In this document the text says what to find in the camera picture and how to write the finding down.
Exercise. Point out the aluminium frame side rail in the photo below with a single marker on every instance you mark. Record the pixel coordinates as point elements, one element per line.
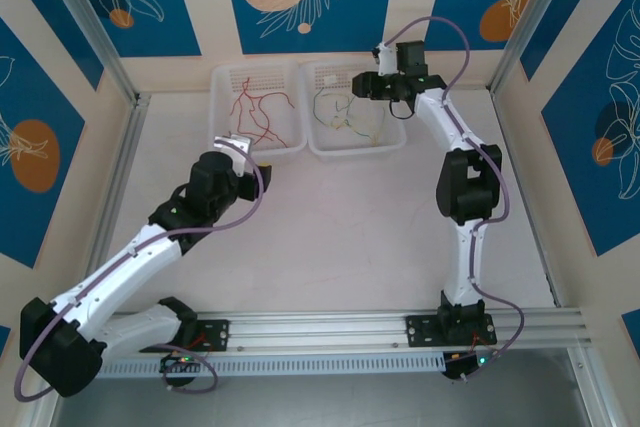
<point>504,117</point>
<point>117,172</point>

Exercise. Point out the white plastic basket with labels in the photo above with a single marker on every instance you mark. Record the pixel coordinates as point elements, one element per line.
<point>370,117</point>

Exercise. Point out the white basket label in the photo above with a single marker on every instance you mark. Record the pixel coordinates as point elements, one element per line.
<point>330,81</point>

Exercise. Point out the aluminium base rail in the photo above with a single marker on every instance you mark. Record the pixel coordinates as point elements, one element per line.
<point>320,329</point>

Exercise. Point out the black controller board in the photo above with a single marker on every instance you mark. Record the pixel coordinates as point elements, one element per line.
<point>175,364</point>
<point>460,364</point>

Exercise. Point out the aluminium frame post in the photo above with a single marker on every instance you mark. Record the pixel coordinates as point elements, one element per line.
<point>84,12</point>
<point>542,12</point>

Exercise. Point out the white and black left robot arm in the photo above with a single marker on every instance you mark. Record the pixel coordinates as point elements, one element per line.
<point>120,267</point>

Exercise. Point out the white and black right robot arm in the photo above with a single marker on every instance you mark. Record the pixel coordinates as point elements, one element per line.
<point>462,257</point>

